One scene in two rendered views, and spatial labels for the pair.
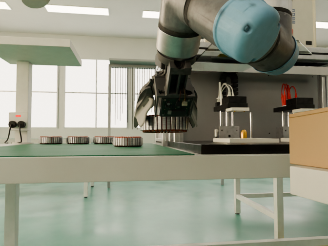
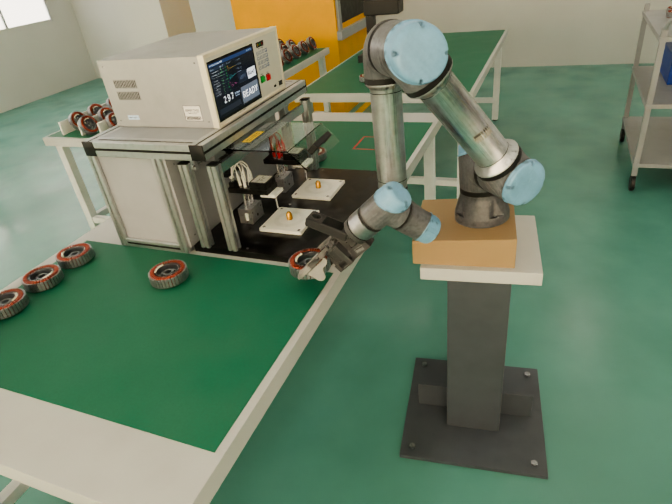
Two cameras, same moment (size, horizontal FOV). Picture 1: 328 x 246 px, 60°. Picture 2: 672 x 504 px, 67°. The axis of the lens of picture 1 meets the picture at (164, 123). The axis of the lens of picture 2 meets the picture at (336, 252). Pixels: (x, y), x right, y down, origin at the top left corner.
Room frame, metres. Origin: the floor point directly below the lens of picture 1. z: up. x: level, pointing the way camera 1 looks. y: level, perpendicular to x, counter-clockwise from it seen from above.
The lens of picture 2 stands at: (-0.05, 0.91, 1.55)
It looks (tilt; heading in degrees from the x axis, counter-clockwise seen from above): 32 degrees down; 304
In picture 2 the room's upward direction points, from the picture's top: 8 degrees counter-clockwise
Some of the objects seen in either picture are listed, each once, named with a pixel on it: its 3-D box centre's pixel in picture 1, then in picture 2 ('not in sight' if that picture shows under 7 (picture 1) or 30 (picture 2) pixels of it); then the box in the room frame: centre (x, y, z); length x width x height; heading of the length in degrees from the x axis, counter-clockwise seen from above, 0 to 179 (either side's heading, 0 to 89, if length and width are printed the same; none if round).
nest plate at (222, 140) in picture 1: (243, 140); (290, 220); (0.89, -0.25, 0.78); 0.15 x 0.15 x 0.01; 8
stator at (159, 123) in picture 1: (164, 124); (309, 263); (0.65, 0.00, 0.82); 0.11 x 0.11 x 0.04
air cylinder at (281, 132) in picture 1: (288, 133); (282, 181); (1.06, -0.47, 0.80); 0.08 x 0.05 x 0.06; 98
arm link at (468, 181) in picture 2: not in sight; (481, 161); (0.30, -0.37, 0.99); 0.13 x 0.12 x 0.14; 139
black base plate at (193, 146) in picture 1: (277, 145); (302, 207); (0.92, -0.37, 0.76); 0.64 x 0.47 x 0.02; 98
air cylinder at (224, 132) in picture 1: (226, 133); (251, 211); (1.03, -0.23, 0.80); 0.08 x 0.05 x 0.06; 98
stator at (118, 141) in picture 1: (127, 141); (168, 273); (1.06, 0.14, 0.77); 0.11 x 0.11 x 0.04
